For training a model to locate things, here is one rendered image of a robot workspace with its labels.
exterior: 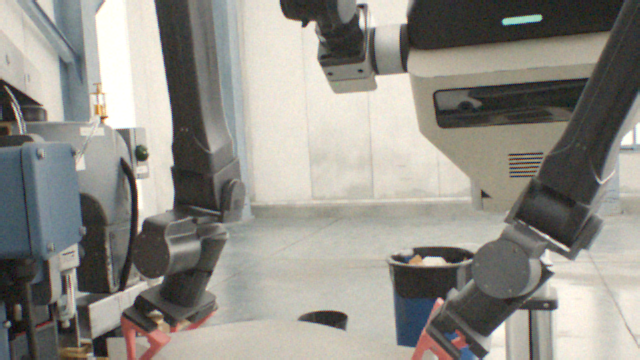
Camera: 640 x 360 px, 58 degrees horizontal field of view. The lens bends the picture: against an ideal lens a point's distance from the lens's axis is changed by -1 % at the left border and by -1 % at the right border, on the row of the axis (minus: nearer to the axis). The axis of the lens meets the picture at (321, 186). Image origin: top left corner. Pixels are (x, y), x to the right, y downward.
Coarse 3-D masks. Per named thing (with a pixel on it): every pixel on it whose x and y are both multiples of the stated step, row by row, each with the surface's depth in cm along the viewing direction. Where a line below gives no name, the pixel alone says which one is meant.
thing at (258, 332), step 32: (256, 320) 85; (288, 320) 84; (160, 352) 81; (192, 352) 83; (224, 352) 84; (256, 352) 85; (288, 352) 85; (320, 352) 82; (352, 352) 77; (384, 352) 73
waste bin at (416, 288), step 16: (400, 256) 314; (432, 256) 320; (448, 256) 316; (464, 256) 308; (400, 272) 285; (416, 272) 278; (432, 272) 275; (448, 272) 275; (464, 272) 278; (400, 288) 287; (416, 288) 279; (432, 288) 276; (448, 288) 276; (400, 304) 290; (416, 304) 281; (432, 304) 278; (400, 320) 292; (416, 320) 283; (400, 336) 294; (416, 336) 284; (448, 336) 280; (464, 352) 284
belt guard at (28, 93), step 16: (0, 32) 54; (0, 48) 53; (16, 48) 63; (0, 64) 52; (16, 64) 62; (32, 64) 76; (0, 80) 62; (16, 80) 61; (32, 80) 74; (0, 96) 78; (16, 96) 80; (32, 96) 73
